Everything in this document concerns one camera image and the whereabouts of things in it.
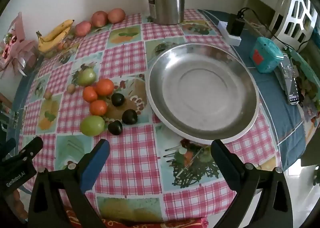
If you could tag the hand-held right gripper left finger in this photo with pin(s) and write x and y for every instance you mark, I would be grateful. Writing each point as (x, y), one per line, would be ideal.
(96, 163)

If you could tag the pink checkered tablecloth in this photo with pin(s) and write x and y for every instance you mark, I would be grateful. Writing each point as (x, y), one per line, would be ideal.
(135, 163)

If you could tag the teal rimmed printed tray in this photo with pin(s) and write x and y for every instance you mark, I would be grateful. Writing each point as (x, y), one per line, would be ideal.
(303, 73)

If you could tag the teal tissue pack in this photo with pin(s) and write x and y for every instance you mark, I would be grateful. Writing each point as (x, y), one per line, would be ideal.
(266, 55)

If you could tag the person's left hand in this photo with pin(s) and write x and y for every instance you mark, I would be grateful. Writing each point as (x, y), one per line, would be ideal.
(18, 203)

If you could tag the orange tangerine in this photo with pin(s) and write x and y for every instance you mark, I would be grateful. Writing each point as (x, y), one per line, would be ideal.
(90, 93)
(98, 107)
(105, 87)

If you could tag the white power strip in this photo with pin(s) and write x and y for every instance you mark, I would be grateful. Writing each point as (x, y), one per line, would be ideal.
(233, 39)

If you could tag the black smartphone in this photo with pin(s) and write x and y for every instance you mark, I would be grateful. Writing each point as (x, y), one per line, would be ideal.
(292, 88)

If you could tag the white plastic chair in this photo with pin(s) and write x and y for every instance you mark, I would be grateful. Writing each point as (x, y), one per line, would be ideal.
(297, 10)

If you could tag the small brown round fruit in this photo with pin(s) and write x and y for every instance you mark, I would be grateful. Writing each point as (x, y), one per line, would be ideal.
(71, 89)
(47, 94)

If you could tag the black charger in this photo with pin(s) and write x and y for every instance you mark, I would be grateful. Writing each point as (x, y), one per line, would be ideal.
(235, 25)

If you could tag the blue cloth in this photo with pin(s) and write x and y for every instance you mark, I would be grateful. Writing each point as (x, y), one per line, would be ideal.
(277, 108)

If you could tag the yellow banana bunch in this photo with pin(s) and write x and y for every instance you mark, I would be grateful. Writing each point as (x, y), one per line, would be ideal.
(53, 37)

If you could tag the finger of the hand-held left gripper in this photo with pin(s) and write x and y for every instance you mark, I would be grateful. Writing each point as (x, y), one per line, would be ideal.
(31, 148)
(7, 148)

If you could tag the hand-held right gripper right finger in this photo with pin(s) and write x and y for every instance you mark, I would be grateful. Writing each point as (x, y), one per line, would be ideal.
(222, 160)

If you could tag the pink flower bouquet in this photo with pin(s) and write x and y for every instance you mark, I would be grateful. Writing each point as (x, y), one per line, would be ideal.
(17, 48)

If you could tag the round steel plate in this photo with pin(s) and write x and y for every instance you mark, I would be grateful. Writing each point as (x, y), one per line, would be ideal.
(202, 93)

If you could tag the dark plum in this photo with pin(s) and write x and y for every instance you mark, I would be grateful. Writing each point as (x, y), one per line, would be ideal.
(129, 116)
(115, 127)
(118, 99)

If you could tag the clear plastic bag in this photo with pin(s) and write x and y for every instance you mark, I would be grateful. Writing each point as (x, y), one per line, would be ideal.
(66, 44)

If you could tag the green mango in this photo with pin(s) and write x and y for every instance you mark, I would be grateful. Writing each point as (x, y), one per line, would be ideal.
(92, 125)
(86, 77)

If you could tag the red apple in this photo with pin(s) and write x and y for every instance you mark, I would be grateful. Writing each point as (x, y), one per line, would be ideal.
(99, 19)
(82, 28)
(116, 15)

